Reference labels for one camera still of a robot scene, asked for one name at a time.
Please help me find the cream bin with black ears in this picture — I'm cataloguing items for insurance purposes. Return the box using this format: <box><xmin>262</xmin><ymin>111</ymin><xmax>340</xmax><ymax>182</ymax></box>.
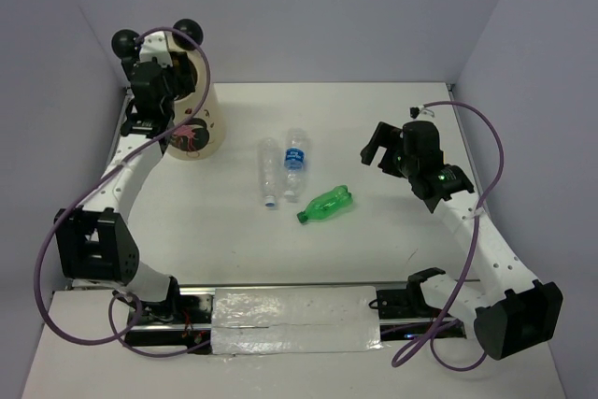
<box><xmin>111</xmin><ymin>19</ymin><xmax>225</xmax><ymax>161</ymax></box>

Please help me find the black metal base rail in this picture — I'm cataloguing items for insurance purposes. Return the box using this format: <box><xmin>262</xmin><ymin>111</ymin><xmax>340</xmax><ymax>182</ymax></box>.
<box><xmin>124</xmin><ymin>281</ymin><xmax>442</xmax><ymax>355</ymax></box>

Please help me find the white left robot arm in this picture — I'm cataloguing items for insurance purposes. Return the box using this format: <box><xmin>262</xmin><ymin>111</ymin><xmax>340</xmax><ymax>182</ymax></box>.
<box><xmin>55</xmin><ymin>30</ymin><xmax>196</xmax><ymax>323</ymax></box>

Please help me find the green plastic bottle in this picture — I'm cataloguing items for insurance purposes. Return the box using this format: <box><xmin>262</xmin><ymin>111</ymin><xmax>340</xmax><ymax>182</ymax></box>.
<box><xmin>296</xmin><ymin>185</ymin><xmax>353</xmax><ymax>224</ymax></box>

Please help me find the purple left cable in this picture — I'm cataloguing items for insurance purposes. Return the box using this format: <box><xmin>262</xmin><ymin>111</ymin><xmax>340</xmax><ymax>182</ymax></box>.
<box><xmin>36</xmin><ymin>26</ymin><xmax>212</xmax><ymax>357</ymax></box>

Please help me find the clear bottle with blue label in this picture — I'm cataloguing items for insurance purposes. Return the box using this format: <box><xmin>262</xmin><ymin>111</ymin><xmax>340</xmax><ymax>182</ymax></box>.
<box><xmin>283</xmin><ymin>128</ymin><xmax>311</xmax><ymax>203</ymax></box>

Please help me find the clear bottle with blue cap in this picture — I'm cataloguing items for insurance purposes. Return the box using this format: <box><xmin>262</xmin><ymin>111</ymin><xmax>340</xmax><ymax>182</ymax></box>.
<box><xmin>257</xmin><ymin>137</ymin><xmax>279</xmax><ymax>208</ymax></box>

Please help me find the silver tape sheet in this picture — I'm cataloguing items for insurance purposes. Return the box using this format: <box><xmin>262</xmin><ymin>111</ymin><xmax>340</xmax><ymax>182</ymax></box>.
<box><xmin>210</xmin><ymin>286</ymin><xmax>382</xmax><ymax>355</ymax></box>

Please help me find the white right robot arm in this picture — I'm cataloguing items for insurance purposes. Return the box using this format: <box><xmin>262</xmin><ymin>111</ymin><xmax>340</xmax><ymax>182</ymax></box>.
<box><xmin>360</xmin><ymin>121</ymin><xmax>562</xmax><ymax>360</ymax></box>

